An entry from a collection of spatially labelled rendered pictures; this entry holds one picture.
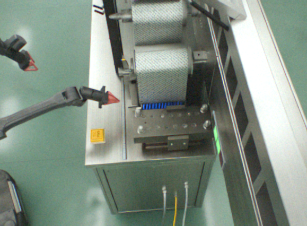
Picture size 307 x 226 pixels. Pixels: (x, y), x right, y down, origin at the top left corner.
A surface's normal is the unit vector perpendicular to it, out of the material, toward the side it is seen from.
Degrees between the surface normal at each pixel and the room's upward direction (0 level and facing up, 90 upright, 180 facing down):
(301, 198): 0
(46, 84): 0
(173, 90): 90
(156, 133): 0
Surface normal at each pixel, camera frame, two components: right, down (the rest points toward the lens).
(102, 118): -0.03, -0.56
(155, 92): 0.07, 0.83
